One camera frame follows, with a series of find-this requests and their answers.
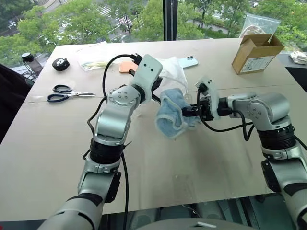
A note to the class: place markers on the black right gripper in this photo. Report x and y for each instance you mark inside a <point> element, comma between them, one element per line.
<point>205,110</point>

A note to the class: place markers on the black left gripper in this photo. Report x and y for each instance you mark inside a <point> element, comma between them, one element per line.
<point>157,85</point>

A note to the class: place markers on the light blue towel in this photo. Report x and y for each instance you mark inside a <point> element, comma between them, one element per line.
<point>168,109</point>

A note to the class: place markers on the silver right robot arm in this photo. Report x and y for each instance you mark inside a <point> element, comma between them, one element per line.
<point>268,107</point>

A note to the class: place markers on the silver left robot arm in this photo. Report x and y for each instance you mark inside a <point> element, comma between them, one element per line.
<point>112,117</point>

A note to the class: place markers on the clear zip plastic bag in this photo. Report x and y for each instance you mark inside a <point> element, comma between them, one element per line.
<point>260,24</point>

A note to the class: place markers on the orange phone case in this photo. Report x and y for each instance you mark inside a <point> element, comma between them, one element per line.
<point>125,67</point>

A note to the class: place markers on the light blue smartphone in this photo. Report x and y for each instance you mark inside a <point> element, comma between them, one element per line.
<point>189,62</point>

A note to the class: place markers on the clear plastic packet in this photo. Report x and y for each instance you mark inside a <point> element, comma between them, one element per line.
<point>93,64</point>

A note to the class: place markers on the open cardboard box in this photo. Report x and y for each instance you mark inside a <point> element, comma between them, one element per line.
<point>254,61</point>

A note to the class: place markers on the dark window mullion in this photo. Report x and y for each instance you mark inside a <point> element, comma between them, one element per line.
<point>170,19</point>

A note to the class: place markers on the black round device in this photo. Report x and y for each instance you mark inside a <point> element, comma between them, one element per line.
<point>60,64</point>

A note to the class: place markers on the black side table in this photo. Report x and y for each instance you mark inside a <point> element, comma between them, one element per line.
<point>298,74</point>

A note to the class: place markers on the crumpled white cloth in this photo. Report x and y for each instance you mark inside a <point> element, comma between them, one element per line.
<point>298,57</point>

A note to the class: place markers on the black cylindrical gadget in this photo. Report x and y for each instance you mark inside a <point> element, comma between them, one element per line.
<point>27,57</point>

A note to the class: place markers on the black fabric chair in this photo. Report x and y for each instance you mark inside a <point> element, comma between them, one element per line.
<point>12,95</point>

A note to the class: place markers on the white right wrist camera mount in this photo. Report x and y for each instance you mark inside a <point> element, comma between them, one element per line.
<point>212,95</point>

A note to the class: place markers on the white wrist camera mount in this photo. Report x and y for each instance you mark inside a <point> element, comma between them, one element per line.
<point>146,72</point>
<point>212,95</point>

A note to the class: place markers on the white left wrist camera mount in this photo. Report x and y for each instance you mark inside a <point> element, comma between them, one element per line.
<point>146,72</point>

